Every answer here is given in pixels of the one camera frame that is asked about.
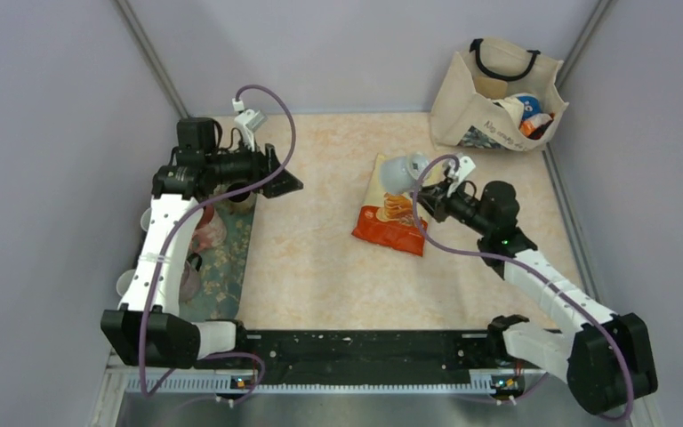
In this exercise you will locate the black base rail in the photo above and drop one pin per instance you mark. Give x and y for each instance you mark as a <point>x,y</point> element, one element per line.
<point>371,357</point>

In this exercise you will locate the metal corner frame rail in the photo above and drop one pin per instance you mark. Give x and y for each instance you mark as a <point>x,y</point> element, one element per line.
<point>149,55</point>

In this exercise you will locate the small brown striped cup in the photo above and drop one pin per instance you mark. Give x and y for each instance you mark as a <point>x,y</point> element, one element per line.
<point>242,203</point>

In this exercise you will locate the cream white mug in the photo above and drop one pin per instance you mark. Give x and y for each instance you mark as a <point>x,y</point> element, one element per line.
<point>124,282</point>

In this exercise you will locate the orange snack packet in bag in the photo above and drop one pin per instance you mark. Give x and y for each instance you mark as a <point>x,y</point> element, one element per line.
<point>535,126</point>

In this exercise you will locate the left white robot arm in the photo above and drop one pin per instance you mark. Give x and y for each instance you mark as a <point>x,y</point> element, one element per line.
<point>146,327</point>

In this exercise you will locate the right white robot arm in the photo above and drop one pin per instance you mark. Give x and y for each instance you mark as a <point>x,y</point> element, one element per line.
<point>605,358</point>

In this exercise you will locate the large pink mug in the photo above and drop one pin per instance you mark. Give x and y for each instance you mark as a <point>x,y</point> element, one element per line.
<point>210,231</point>

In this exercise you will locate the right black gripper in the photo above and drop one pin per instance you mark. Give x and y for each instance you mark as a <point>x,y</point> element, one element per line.
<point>438,207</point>

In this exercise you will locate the teal floral placemat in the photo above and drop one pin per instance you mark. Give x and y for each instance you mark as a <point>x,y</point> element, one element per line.
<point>223,270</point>

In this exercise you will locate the orange chips bag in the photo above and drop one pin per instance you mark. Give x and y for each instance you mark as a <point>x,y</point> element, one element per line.
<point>386,219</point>

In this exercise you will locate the light blue white mug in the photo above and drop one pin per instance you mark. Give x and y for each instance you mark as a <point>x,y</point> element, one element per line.
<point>398,175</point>

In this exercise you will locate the beige canvas tote bag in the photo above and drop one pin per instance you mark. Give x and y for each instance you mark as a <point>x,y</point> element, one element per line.
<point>473,108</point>

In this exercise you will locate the lilac mug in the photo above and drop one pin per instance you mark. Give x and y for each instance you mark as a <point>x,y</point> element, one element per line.
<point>190,279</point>

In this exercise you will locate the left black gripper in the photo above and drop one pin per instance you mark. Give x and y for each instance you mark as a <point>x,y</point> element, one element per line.
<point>261,164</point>

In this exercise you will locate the blue white package in bag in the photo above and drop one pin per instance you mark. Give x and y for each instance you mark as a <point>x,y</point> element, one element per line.
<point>530,103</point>

